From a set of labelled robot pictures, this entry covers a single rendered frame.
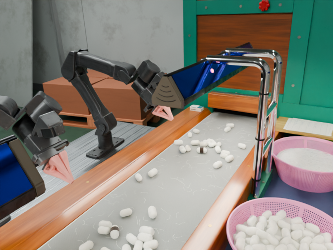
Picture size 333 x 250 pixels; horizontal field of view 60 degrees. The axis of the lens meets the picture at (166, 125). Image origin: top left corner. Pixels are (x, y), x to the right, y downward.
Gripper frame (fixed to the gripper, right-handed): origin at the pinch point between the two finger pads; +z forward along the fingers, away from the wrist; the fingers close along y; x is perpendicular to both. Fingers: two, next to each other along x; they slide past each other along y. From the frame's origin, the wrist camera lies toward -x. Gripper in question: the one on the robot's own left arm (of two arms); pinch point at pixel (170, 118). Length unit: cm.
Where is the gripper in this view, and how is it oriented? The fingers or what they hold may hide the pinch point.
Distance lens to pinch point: 110.6
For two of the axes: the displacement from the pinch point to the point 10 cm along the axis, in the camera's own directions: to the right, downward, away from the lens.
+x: -5.2, 6.0, 6.0
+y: 5.1, -3.4, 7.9
